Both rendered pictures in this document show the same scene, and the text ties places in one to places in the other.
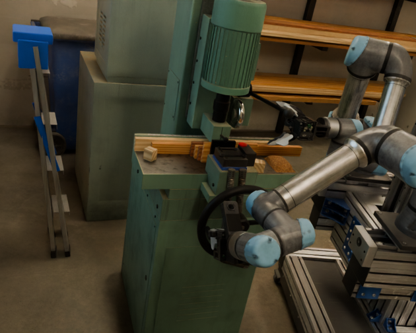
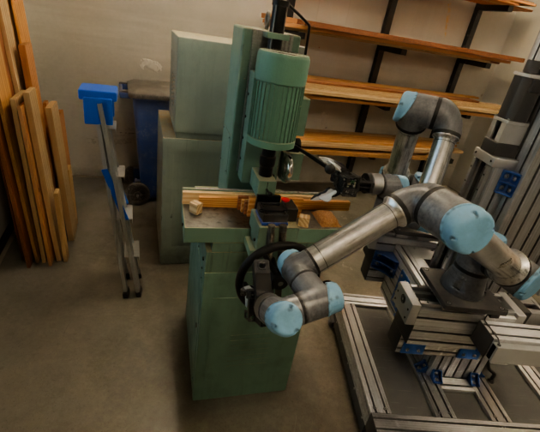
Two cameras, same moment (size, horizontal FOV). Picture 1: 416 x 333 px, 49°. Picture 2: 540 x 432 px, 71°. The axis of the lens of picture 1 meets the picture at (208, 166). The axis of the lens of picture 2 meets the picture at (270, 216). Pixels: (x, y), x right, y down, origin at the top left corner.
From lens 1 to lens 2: 0.28 m
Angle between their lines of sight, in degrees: 4
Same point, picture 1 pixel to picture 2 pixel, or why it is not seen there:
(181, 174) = (224, 228)
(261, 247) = (280, 315)
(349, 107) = (399, 163)
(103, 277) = (168, 318)
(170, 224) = (215, 276)
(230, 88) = (273, 143)
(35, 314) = (100, 352)
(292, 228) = (319, 294)
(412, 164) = (453, 227)
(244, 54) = (286, 109)
